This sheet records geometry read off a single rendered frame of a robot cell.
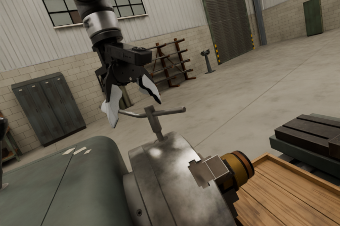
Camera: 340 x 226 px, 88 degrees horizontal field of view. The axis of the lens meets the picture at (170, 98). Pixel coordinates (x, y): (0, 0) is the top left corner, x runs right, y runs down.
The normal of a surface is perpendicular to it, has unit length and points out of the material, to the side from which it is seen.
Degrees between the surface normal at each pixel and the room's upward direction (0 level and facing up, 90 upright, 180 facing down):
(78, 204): 10
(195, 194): 50
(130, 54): 86
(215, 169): 39
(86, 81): 90
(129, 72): 85
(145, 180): 27
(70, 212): 3
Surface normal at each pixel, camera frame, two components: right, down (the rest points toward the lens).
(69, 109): 0.58, 0.01
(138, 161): -0.25, -0.90
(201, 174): -0.03, -0.64
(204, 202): 0.09, -0.44
